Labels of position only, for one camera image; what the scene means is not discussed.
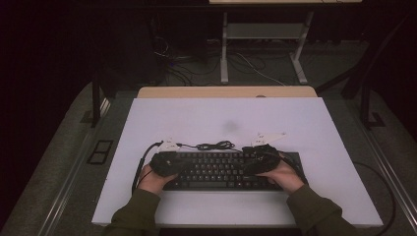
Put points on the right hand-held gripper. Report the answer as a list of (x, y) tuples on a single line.
[(262, 160)]

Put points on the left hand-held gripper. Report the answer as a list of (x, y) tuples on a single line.
[(167, 164)]

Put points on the black keyboard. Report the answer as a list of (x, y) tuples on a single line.
[(213, 170)]

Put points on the person's left hand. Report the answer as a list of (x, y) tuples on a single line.
[(154, 183)]

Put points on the person's right hand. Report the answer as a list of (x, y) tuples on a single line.
[(285, 178)]

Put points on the white board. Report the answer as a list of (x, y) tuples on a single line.
[(229, 114)]

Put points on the black floor socket plate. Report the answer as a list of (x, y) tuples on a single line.
[(100, 151)]

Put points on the black metal stand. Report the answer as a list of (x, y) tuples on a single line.
[(365, 108), (95, 105)]

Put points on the aluminium floor rail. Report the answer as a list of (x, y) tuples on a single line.
[(70, 183), (390, 173)]

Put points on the white metal desk frame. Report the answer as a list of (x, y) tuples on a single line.
[(262, 31)]

